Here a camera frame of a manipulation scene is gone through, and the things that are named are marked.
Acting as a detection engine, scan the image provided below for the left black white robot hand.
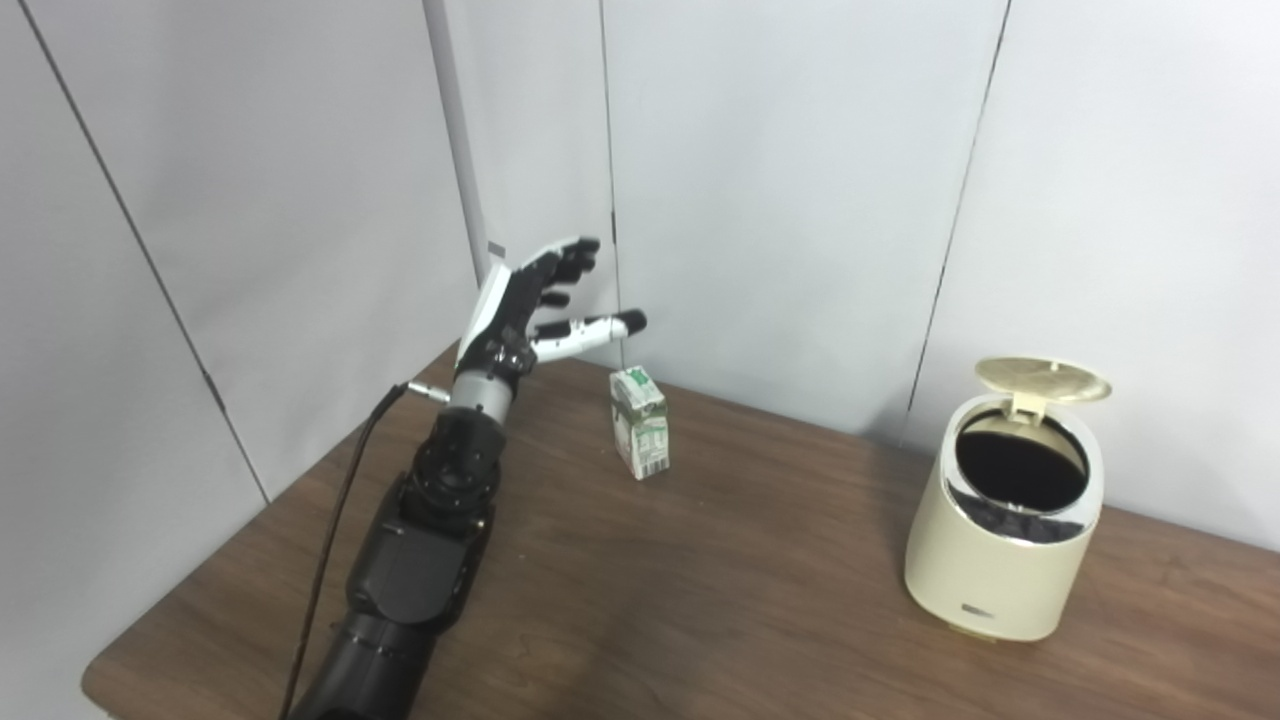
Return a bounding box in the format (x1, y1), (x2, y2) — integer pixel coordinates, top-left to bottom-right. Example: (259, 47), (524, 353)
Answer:
(455, 236), (648, 386)

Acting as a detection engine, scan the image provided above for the white wall corner post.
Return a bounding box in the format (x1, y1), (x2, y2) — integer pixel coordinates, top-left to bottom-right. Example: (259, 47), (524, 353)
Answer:
(422, 0), (498, 293)

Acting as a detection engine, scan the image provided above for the green white milk carton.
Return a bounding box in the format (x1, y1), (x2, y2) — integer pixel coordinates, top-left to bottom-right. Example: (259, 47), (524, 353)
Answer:
(610, 367), (671, 481)

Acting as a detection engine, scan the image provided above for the black bin liner bag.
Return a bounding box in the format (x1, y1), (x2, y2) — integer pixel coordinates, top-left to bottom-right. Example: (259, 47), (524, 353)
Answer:
(955, 410), (1089, 546)

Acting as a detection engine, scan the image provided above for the cream-colored bin body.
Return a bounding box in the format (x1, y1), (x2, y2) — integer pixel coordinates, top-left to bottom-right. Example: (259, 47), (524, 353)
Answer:
(904, 392), (1105, 643)

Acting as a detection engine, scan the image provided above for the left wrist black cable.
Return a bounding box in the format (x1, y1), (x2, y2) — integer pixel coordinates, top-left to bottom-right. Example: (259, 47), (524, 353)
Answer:
(278, 381), (451, 720)

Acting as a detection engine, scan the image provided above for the round cream bin lid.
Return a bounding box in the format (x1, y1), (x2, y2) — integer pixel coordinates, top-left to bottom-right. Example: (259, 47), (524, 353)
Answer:
(975, 357), (1113, 417)

